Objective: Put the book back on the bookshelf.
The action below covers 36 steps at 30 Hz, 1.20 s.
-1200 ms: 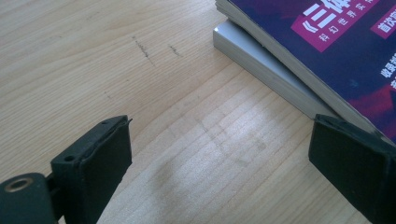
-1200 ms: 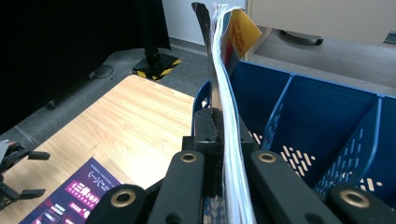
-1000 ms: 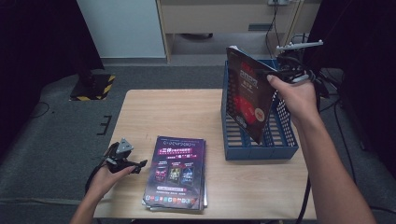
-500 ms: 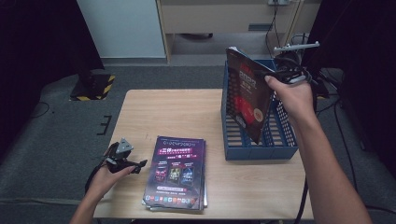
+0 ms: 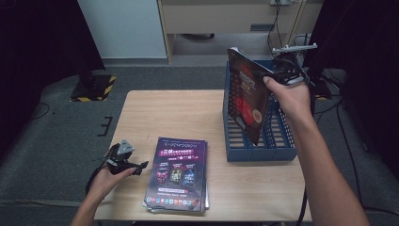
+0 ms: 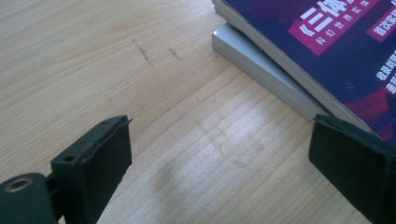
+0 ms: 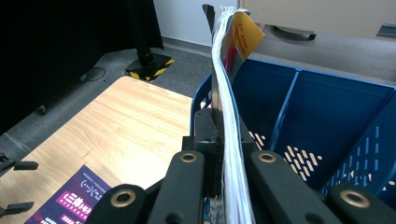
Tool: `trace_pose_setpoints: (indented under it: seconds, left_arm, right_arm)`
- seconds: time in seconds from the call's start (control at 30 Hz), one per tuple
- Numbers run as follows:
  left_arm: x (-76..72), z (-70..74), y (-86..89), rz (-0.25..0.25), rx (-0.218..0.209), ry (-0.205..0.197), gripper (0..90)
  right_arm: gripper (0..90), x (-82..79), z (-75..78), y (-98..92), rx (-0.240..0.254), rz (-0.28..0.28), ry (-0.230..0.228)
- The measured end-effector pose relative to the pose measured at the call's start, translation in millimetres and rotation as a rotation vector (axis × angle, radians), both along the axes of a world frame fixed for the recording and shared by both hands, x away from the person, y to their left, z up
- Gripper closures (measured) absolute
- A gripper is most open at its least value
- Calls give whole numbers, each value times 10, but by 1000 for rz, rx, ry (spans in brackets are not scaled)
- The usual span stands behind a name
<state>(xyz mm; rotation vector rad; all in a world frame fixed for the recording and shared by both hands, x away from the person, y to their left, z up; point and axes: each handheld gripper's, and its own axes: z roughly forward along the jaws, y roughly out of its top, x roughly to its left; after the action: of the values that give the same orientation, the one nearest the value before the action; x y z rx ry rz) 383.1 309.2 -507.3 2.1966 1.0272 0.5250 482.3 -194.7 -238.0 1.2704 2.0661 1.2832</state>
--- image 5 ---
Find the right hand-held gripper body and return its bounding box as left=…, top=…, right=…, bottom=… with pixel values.
left=272, top=43, right=318, bottom=87

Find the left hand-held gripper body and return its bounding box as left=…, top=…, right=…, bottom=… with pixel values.
left=106, top=138, right=136, bottom=175

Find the black and red magazine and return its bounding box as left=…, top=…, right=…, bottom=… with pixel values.
left=226, top=46, right=277, bottom=146

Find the purple magazine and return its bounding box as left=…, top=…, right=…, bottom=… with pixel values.
left=143, top=137, right=208, bottom=213

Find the blue file rack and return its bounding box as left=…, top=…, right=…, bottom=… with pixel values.
left=222, top=59, right=304, bottom=163

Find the person's left hand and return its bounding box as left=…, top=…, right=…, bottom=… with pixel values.
left=87, top=168, right=137, bottom=202

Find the person's right hand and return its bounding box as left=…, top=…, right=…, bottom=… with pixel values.
left=263, top=75, right=314, bottom=125

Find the black striped stand base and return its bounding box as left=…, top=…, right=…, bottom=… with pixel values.
left=70, top=56, right=117, bottom=103
left=309, top=73, right=333, bottom=102

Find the black curtain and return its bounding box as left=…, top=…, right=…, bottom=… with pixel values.
left=302, top=0, right=399, bottom=177
left=0, top=0, right=106, bottom=158

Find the white cabinet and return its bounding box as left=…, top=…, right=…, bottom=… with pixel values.
left=77, top=0, right=168, bottom=59

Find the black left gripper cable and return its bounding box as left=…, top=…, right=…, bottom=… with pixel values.
left=85, top=147, right=114, bottom=196

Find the grey drawer handle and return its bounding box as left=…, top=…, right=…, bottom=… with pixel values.
left=249, top=23, right=276, bottom=32

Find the black hanging cable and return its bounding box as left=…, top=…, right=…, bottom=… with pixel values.
left=266, top=0, right=288, bottom=60

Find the thin black floor cable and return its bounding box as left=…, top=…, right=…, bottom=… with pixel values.
left=29, top=103, right=51, bottom=121

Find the long black floor cable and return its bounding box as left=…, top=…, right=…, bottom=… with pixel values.
left=332, top=72, right=399, bottom=218

